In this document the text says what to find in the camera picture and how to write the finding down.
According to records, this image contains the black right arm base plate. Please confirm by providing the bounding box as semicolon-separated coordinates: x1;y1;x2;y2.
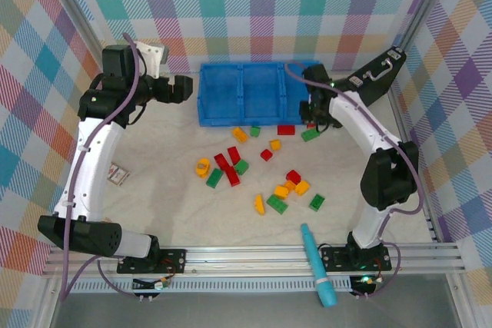
321;245;393;271

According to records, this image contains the long red lego brick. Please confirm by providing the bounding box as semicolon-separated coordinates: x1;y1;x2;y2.
222;166;242;187

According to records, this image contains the yellow rounded lego piece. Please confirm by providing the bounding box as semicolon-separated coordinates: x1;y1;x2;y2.
194;157;211;178

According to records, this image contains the teal pen-shaped tool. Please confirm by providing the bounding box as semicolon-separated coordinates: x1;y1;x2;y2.
300;222;337;308

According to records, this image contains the aluminium side frame rail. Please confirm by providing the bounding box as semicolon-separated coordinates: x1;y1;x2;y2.
386;88;443;244

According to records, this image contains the aluminium mounting rail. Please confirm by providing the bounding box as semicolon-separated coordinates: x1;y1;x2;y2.
42;245;466;279

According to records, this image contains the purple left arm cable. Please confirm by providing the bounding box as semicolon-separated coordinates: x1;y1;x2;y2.
60;31;149;303

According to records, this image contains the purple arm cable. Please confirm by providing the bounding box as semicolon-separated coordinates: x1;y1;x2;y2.
283;61;427;300
60;31;149;303

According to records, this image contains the black carrying case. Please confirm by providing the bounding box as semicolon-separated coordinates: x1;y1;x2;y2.
345;46;407;108

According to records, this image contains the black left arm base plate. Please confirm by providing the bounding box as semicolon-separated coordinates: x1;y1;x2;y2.
117;247;188;275

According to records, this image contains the small printed card box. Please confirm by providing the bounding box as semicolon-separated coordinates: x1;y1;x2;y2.
106;161;131;187

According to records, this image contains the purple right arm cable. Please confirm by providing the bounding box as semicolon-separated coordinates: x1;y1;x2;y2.
283;61;427;300

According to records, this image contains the white slotted cable tray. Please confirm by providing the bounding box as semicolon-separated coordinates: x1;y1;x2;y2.
71;280;354;293

